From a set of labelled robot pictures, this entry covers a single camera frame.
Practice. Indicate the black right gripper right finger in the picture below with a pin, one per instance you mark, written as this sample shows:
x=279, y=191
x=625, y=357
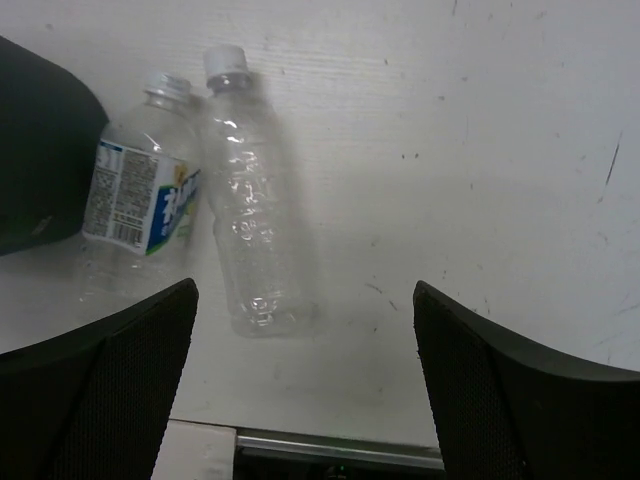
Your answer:
x=507, y=407

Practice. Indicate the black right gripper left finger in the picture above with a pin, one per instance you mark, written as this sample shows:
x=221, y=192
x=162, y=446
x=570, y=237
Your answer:
x=94, y=403

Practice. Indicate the clear bottle white green label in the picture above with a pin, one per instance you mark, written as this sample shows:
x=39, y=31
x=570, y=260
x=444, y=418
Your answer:
x=142, y=199

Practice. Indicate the clear unlabelled plastic bottle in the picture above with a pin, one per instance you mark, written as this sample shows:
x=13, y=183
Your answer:
x=262, y=237

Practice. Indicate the dark grey plastic bin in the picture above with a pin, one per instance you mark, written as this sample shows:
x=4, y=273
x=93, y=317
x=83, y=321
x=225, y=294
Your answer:
x=50, y=127

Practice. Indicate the aluminium table edge rail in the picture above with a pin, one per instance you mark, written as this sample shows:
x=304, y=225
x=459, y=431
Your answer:
x=339, y=448

